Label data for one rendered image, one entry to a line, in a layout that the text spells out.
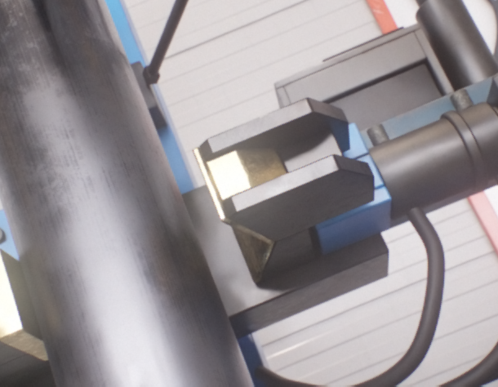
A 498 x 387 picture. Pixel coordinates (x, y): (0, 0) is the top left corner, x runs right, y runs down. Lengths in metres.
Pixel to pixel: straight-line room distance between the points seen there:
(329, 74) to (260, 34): 2.13
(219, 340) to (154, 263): 0.12
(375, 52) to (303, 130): 0.38
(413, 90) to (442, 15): 0.14
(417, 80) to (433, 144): 0.20
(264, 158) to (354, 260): 0.31
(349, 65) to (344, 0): 2.16
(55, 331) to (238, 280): 0.32
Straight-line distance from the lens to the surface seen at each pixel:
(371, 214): 1.22
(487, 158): 1.26
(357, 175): 1.06
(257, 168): 1.04
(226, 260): 1.33
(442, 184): 1.25
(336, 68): 1.42
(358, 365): 3.12
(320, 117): 1.06
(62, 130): 1.15
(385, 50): 1.43
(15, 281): 1.16
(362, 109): 1.40
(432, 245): 1.24
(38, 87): 1.18
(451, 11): 1.49
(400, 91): 1.41
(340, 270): 1.31
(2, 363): 1.23
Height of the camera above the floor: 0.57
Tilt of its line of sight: 21 degrees up
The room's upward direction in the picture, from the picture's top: 23 degrees counter-clockwise
